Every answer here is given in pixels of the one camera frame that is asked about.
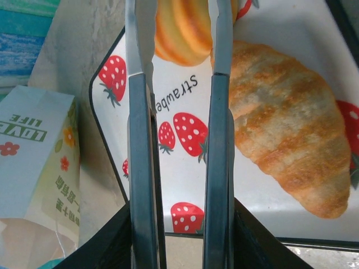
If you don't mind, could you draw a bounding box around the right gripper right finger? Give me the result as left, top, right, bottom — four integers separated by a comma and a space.
203, 0, 235, 269

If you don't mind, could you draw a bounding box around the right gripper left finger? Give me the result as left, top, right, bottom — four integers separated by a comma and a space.
125, 0, 167, 269

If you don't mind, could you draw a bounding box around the fake brown croissant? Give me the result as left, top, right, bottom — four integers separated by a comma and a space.
210, 40, 353, 220

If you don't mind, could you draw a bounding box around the white printed paper bag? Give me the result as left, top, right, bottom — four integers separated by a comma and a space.
0, 85, 82, 267

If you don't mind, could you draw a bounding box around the fake ridged yellow bun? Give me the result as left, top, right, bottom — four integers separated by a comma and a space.
154, 0, 239, 67

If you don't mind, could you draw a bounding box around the white strawberry print tray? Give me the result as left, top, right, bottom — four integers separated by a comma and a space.
89, 0, 359, 250

